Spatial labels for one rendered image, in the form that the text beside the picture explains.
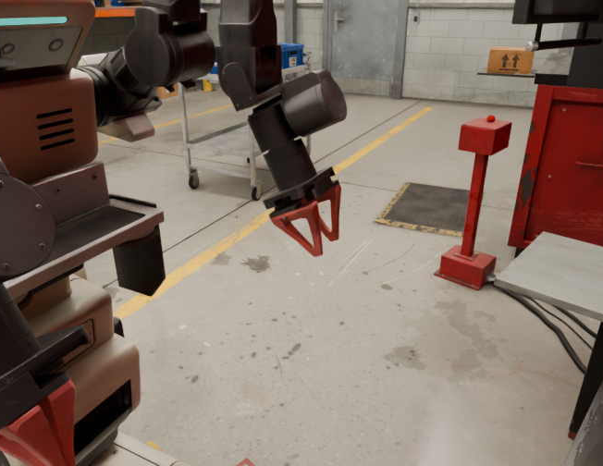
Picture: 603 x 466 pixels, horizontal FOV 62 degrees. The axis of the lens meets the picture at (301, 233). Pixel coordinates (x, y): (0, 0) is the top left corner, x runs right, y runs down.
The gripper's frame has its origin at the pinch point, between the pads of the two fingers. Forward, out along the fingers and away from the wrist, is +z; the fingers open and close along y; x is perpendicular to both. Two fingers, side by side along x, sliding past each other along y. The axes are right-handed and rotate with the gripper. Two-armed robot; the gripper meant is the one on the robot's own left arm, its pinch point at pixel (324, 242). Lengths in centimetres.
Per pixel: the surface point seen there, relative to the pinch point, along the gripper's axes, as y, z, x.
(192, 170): 228, -21, 230
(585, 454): -10.3, 26.7, -25.6
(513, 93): 689, 55, 71
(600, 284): 4.1, 15.0, -30.3
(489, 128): 175, 17, 10
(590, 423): -5.3, 26.9, -26.0
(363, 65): 685, -66, 251
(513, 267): 3.7, 10.7, -21.8
